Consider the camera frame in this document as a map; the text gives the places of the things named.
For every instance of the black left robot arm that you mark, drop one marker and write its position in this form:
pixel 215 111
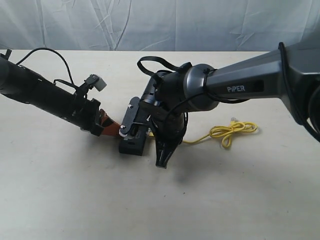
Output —
pixel 23 85

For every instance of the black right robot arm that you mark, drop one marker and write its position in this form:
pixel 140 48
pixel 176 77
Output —
pixel 289 73

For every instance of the black network switch box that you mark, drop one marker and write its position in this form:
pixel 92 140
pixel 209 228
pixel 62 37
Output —
pixel 134 142

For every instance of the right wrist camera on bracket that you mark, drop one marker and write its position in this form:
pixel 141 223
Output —
pixel 135 122

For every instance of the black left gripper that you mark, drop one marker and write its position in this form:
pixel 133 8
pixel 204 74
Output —
pixel 87 115

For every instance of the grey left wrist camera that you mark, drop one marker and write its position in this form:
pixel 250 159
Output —
pixel 95 81

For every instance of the white wrinkled backdrop curtain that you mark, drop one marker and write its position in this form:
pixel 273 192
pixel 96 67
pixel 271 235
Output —
pixel 157 25

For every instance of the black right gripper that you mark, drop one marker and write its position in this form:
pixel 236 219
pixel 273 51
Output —
pixel 168 132

